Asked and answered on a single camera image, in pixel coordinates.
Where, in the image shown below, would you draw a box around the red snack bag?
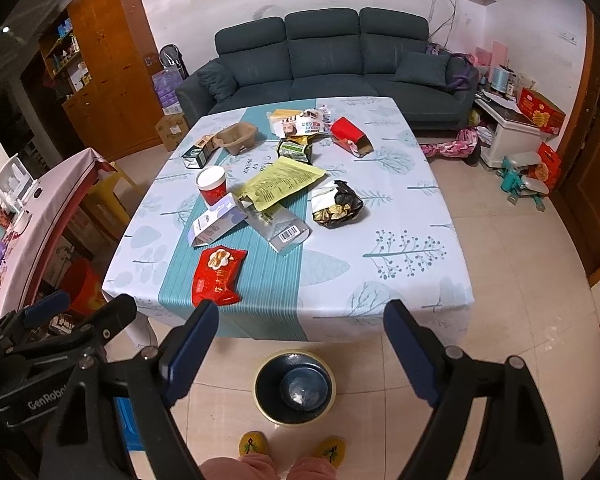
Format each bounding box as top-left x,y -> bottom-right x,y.
192,245 -> 248,307

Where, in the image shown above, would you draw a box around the white lavender carton box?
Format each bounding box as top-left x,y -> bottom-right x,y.
187,193 -> 247,248

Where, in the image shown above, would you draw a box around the red paper cup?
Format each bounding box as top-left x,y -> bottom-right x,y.
196,166 -> 227,207

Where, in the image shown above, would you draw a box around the silver barcode box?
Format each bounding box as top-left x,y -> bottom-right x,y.
246,205 -> 311,255

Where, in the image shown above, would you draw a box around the green black snack packet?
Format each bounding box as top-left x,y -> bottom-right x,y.
277,136 -> 312,165

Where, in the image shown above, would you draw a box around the black snack bag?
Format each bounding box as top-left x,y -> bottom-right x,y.
310,180 -> 364,229

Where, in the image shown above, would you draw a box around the red carton box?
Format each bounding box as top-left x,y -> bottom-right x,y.
330,117 -> 374,158

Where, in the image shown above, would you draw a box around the white red KFC paper bag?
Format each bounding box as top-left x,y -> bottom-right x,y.
268,106 -> 332,139

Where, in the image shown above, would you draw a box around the yellow rimmed black trash bin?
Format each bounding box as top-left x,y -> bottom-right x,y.
252,350 -> 337,427

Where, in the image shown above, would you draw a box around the red plastic bucket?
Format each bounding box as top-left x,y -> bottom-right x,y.
59,258 -> 106,318

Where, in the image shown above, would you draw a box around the blue plastic stool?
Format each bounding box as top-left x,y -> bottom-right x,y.
114,396 -> 144,452

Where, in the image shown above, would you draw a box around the pink covered side table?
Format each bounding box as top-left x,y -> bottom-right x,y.
0,148 -> 116,319

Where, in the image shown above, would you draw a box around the left yellow slipper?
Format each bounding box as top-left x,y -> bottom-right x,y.
238,431 -> 270,457

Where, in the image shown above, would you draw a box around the yellow slipper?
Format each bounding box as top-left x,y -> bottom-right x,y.
312,436 -> 347,468
238,431 -> 270,457

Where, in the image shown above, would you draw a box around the pink trouser legs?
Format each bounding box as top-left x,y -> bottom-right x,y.
199,453 -> 337,480

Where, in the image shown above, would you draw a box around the right yellow slipper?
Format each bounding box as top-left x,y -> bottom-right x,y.
312,436 -> 347,468

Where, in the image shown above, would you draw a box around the cardboard box on floor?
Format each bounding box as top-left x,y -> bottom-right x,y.
155,113 -> 189,152

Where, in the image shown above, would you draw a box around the white teal tree tablecloth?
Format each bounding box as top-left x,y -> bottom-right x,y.
100,95 -> 477,345

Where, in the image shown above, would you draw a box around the wooden cabinet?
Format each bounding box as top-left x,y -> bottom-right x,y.
62,0 -> 163,160

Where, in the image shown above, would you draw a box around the teal kids scooter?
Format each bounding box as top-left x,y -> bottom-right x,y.
496,152 -> 550,212

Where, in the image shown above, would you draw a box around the pink patterned cloth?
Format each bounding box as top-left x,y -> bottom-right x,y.
420,127 -> 480,160

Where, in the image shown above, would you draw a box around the white side cabinet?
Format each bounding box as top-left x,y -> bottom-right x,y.
474,96 -> 550,169

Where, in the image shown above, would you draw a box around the dark green three-seat sofa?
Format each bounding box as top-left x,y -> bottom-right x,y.
175,8 -> 478,131

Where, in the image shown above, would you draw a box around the red gift box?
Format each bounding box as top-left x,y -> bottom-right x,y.
518,88 -> 566,136

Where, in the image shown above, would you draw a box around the dark green sofa cushion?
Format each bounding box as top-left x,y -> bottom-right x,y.
394,52 -> 450,88

